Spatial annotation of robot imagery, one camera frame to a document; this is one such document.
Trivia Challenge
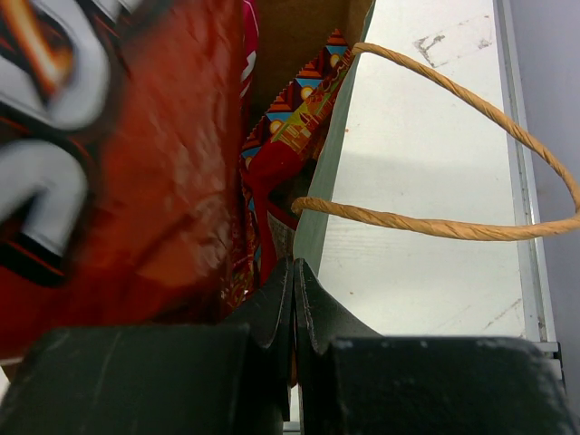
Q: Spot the red snack mix bag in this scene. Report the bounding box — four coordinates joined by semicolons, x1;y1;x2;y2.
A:
222;30;353;314

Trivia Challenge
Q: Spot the red Doritos bag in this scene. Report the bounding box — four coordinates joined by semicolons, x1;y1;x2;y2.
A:
1;1;244;360

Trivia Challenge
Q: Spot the large pink snack bag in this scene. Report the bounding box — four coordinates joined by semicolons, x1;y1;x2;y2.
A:
240;0;259;136

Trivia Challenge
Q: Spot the green paper bag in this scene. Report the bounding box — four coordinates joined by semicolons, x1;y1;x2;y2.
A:
248;0;580;277

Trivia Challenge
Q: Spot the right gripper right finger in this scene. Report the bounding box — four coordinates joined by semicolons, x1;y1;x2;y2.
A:
294;258;380;434

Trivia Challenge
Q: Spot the aluminium front rail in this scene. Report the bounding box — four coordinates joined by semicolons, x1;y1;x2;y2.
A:
493;0;564;382

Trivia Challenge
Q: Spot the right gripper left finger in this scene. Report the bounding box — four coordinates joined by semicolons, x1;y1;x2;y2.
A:
222;257;295;420

